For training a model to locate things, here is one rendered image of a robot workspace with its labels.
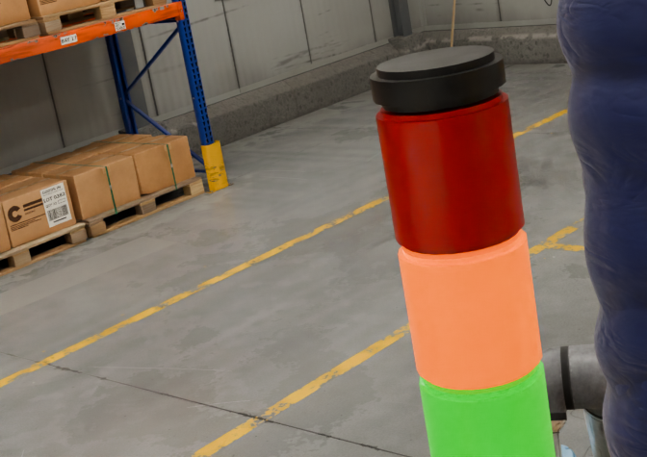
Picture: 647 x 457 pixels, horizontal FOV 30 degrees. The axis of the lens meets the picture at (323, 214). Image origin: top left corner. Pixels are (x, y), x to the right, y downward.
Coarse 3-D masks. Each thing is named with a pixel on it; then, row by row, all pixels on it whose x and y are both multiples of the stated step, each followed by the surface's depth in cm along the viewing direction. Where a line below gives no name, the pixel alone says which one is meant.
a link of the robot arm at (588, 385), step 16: (560, 352) 219; (576, 352) 218; (592, 352) 217; (576, 368) 216; (592, 368) 215; (576, 384) 215; (592, 384) 214; (576, 400) 216; (592, 400) 216; (592, 416) 225; (592, 432) 234; (592, 448) 244
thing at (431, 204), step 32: (384, 128) 44; (416, 128) 43; (448, 128) 43; (480, 128) 43; (384, 160) 45; (416, 160) 44; (448, 160) 43; (480, 160) 43; (512, 160) 45; (416, 192) 44; (448, 192) 44; (480, 192) 44; (512, 192) 45; (416, 224) 45; (448, 224) 44; (480, 224) 44; (512, 224) 45
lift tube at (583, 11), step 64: (576, 0) 132; (640, 0) 126; (576, 64) 136; (640, 64) 129; (576, 128) 138; (640, 128) 130; (640, 192) 134; (640, 256) 135; (640, 320) 138; (640, 384) 142; (640, 448) 144
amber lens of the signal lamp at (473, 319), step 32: (416, 256) 46; (448, 256) 45; (480, 256) 44; (512, 256) 45; (416, 288) 46; (448, 288) 45; (480, 288) 45; (512, 288) 45; (416, 320) 46; (448, 320) 45; (480, 320) 45; (512, 320) 45; (416, 352) 47; (448, 352) 46; (480, 352) 45; (512, 352) 46; (448, 384) 46; (480, 384) 46
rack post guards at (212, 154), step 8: (216, 144) 1018; (208, 152) 1013; (216, 152) 1018; (208, 160) 1015; (216, 160) 1019; (208, 168) 1018; (216, 168) 1020; (224, 168) 1026; (208, 176) 1021; (216, 176) 1020; (224, 176) 1027; (216, 184) 1021; (224, 184) 1028; (232, 184) 1035; (208, 192) 1020
